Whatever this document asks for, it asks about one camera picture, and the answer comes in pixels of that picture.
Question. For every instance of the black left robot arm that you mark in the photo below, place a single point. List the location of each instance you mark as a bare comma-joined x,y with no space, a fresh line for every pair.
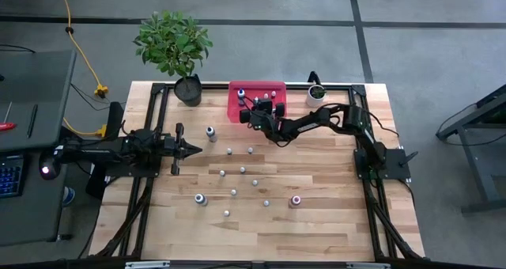
95,152

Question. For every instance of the backlit black keyboard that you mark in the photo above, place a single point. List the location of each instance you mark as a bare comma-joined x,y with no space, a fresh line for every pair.
11,178

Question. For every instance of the large blue food coloring bottle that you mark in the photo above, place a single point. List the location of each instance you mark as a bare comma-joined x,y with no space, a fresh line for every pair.
241,93

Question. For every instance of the large purple food coloring bottle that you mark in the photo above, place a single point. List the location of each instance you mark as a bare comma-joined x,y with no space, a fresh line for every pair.
200,199

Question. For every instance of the leafy plant in black pot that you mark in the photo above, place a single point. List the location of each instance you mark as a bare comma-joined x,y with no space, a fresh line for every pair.
174,43

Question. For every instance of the black upright panel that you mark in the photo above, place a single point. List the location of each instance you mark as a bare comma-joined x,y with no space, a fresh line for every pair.
114,118
97,182

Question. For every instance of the grey metal cart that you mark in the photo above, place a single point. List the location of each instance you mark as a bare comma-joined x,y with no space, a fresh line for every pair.
480,170

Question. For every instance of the blue and white object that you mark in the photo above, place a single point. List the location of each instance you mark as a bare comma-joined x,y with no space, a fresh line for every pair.
68,196

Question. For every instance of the succulent in white pot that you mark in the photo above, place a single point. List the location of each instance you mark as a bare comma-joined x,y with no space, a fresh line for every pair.
316,99

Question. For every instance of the black chair back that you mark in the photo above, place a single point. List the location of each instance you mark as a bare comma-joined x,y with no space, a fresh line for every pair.
314,78

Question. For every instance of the right arm's black gripper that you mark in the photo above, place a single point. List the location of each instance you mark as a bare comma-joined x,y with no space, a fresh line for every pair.
265,107

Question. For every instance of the black mouse with light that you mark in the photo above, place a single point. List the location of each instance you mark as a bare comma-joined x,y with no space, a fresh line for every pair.
49,170

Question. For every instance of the black pen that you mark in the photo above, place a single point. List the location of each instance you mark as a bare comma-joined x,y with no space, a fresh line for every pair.
32,120

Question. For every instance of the silver aluminium bracket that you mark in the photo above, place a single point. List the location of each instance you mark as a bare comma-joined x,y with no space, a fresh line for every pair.
146,265
367,266

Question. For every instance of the bottle with blue cap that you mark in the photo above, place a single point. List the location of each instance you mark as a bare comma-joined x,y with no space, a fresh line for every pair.
210,132

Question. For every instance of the black aluminium table frame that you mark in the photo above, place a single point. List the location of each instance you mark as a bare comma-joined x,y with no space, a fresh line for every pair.
158,89

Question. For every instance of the left arm's black gripper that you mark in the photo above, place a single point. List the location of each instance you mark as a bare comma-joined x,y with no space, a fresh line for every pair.
174,148

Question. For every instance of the grey side desk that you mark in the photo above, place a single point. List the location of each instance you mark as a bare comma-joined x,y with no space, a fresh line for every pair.
39,87

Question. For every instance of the large red food coloring bottle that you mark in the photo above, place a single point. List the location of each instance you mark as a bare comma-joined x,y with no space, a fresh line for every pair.
295,200

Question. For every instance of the translucent pink plastic bin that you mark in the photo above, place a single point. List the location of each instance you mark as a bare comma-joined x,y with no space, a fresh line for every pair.
237,112

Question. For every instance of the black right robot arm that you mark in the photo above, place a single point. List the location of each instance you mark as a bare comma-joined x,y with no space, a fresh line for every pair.
304,126

